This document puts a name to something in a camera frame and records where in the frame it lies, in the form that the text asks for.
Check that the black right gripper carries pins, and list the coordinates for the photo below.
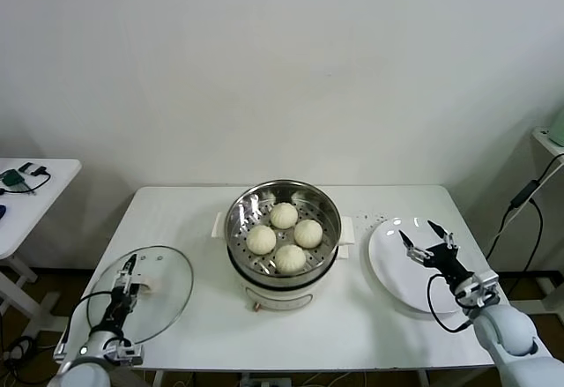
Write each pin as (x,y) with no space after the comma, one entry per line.
(445,261)

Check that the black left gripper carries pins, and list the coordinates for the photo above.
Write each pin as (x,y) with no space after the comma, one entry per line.
(119,310)

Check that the round glass lid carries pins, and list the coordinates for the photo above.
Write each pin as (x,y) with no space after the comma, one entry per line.
(167,281)

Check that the white steamed baozi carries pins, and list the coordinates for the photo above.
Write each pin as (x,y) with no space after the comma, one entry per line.
(283,215)
(308,233)
(261,239)
(290,258)

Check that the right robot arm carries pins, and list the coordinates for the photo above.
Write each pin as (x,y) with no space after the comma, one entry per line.
(506,329)

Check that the stainless steel steamer basket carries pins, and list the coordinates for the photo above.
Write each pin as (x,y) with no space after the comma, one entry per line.
(247,204)

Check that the white round plate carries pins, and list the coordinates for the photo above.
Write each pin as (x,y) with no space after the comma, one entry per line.
(388,255)

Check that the scattered dark crumbs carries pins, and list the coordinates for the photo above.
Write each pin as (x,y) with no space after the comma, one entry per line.
(365,218)

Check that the white table leg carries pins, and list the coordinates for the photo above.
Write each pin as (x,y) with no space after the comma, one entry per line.
(423,379)
(157,379)

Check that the white side table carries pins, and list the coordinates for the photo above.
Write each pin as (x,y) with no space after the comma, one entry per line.
(48,193)

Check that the dark blue object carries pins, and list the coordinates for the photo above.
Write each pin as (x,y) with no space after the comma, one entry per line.
(2,211)

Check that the white electric cooker base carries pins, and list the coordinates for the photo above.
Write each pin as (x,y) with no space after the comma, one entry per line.
(282,294)

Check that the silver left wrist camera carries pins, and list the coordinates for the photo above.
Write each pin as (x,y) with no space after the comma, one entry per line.
(130,354)

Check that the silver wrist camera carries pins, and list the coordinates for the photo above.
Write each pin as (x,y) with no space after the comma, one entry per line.
(484,288)
(130,354)

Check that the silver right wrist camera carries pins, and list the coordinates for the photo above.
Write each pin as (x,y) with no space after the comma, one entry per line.
(484,288)

